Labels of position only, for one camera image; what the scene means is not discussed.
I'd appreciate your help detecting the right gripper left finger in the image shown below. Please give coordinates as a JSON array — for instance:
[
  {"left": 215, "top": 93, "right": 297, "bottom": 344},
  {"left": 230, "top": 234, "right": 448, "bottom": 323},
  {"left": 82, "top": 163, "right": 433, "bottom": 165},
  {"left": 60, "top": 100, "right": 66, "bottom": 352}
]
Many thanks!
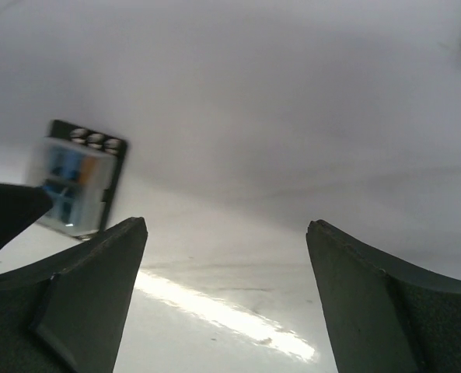
[{"left": 0, "top": 218, "right": 147, "bottom": 372}]

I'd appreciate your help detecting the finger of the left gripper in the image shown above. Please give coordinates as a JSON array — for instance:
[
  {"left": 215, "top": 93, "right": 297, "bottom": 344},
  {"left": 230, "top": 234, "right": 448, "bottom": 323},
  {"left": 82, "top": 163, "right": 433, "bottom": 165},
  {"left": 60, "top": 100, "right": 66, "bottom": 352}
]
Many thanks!
[{"left": 0, "top": 183, "right": 53, "bottom": 250}]

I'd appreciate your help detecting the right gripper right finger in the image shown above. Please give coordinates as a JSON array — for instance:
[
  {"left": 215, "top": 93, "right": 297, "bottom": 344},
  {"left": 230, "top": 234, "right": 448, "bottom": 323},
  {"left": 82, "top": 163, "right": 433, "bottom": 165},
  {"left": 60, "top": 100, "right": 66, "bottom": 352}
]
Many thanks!
[{"left": 306, "top": 220, "right": 461, "bottom": 373}]

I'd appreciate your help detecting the black fuse box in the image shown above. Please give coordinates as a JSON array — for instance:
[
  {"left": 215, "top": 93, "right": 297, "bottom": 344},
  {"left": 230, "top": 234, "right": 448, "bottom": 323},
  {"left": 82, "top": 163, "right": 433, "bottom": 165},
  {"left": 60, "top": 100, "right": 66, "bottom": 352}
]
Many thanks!
[{"left": 44, "top": 120, "right": 129, "bottom": 240}]

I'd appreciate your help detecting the clear plastic fuse box cover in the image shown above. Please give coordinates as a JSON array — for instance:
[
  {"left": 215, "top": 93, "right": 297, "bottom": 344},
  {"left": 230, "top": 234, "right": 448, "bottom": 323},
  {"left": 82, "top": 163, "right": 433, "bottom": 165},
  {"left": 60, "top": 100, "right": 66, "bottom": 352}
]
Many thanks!
[{"left": 26, "top": 137, "right": 117, "bottom": 239}]

